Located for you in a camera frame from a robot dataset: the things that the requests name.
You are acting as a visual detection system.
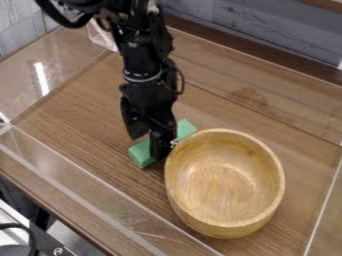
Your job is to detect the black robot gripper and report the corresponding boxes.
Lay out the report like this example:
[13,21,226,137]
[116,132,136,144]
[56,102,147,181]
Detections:
[119,68,184,161]

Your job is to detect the green rectangular block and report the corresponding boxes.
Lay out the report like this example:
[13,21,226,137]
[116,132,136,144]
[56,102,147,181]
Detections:
[128,119,198,169]

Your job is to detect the clear acrylic corner bracket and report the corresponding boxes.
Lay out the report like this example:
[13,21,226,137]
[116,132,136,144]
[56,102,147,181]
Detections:
[87,19,119,53]

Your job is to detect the clear acrylic tray wall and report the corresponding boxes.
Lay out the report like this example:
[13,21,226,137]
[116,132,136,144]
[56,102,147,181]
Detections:
[0,18,342,256]

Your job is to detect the light wooden bowl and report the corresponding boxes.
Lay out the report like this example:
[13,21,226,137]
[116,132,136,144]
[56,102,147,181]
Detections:
[164,129,286,239]

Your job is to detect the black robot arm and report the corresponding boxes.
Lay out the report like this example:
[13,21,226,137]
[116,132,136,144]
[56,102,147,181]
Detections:
[34,0,186,160]

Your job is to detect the black cable lower left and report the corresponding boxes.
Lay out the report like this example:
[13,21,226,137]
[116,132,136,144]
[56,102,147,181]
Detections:
[0,221,42,256]

